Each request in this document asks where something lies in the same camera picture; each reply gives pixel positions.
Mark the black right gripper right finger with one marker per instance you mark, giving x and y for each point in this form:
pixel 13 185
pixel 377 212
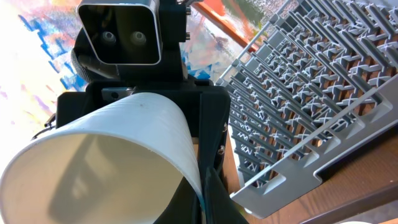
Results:
pixel 219 208

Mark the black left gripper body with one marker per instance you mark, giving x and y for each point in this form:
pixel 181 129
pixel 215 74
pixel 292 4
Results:
pixel 205 106

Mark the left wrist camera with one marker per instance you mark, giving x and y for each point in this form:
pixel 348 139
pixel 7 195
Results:
pixel 122 32

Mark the dark brown serving tray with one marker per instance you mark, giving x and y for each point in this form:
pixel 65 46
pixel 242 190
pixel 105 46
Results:
pixel 376 199

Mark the grey plastic dishwasher rack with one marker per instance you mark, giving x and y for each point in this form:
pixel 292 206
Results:
pixel 318 81

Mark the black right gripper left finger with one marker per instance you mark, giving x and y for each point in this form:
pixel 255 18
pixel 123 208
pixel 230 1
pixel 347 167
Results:
pixel 183 207

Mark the white paper cup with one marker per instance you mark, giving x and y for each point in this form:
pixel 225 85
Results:
pixel 119 164

